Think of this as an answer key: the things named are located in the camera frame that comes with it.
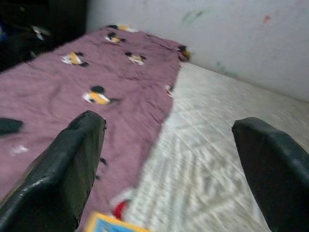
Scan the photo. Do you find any beige quilted mattress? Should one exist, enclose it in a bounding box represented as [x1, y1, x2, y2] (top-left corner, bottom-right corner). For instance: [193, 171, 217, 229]
[120, 62, 309, 232]

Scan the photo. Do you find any pink mouse print bedsheet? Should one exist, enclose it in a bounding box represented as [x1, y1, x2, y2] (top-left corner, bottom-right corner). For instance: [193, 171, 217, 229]
[0, 24, 191, 228]

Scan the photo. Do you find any colourful children's book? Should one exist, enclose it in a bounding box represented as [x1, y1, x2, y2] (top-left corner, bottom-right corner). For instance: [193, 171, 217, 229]
[85, 210, 153, 232]

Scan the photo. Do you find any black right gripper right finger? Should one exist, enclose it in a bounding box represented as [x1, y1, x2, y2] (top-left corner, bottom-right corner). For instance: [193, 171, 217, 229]
[231, 117, 309, 232]

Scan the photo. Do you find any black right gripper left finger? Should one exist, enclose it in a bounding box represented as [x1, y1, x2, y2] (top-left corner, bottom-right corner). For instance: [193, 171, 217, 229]
[0, 110, 107, 232]

